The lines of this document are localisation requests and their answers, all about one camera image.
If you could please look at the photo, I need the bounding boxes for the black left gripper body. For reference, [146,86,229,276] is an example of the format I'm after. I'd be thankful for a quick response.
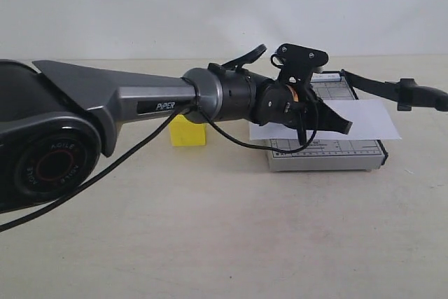
[257,81,319,130]

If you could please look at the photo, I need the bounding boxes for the white paper sheet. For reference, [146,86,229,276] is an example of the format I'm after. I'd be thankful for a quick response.
[248,99,401,141]

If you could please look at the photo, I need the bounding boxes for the black cutter blade lever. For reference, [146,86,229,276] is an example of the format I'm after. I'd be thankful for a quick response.
[341,69,447,112]

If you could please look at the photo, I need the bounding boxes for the yellow cube block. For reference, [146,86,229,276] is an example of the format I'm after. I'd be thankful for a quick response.
[169,115,207,147]

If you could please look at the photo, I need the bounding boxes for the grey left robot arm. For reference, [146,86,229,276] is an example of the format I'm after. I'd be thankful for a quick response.
[1,60,351,213]

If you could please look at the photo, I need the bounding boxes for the grey paper cutter base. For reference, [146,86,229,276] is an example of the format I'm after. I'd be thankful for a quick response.
[266,71,389,172]

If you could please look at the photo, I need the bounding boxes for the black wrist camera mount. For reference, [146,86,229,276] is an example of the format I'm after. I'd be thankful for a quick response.
[270,43,329,92]

